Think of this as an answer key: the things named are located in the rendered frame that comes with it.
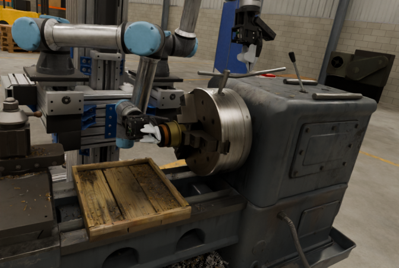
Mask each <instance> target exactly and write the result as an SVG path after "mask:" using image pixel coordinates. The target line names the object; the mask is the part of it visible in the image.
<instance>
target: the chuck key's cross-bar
mask: <svg viewBox="0 0 399 268"><path fill-rule="evenodd" d="M285 70H286V68H285V67H284V68H276V69H272V70H265V71H258V72H252V73H247V74H240V75H231V74H229V77H228V78H244V77H251V76H255V75H262V74H269V73H272V72H279V71H285ZM198 75H208V76H214V77H224V75H223V74H221V73H215V72H205V71H198Z"/></svg>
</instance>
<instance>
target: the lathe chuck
mask: <svg viewBox="0 0 399 268"><path fill-rule="evenodd" d="M218 90H219V88H195V89H194V97H195V104H196V109H197V117H198V119H199V120H200V121H201V123H198V124H193V125H184V126H185V128H186V130H187V131H193V130H204V131H205V132H207V133H208V134H209V135H211V136H213V137H214V138H216V139H218V140H219V141H221V142H222V143H224V142H226V140H228V142H229V145H228V149H227V152H226V154H225V155H224V154H223V153H219V152H218V151H216V152H208V153H206V152H205V151H203V150H202V149H201V148H199V147H198V148H192V150H191V152H190V154H189V155H188V157H187V159H186V161H185V162H186V164H187V165H188V167H189V168H190V170H191V171H192V172H193V173H195V174H197V175H199V176H209V175H215V174H216V173H217V172H219V171H224V172H221V173H218V174H222V173H226V172H229V171H231V170H232V169H233V168H234V167H235V166H236V165H237V164H238V161H239V160H240V157H241V155H242V152H243V147H244V142H245V127H244V122H243V116H242V113H241V110H240V107H239V105H238V103H237V101H236V100H235V98H234V97H233V96H232V95H231V94H230V93H229V92H228V91H226V90H224V89H223V91H222V93H223V94H224V95H223V96H220V95H218V94H216V93H215V92H216V91H218Z"/></svg>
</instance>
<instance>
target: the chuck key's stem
mask: <svg viewBox="0 0 399 268"><path fill-rule="evenodd" d="M229 74H230V70H228V69H224V70H223V75H224V77H221V79H220V82H219V85H218V86H219V89H218V92H217V93H218V94H222V91H223V89H224V88H225V85H226V82H227V79H228V77H229Z"/></svg>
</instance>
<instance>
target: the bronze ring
mask: <svg viewBox="0 0 399 268"><path fill-rule="evenodd" d="M158 128H159V130H160V134H161V141H160V142H159V143H158V144H157V145H158V146H159V147H179V146H180V145H181V142H182V131H186V128H185V126H184V125H183V124H178V122H177V121H171V122H167V123H164V124H161V125H158Z"/></svg>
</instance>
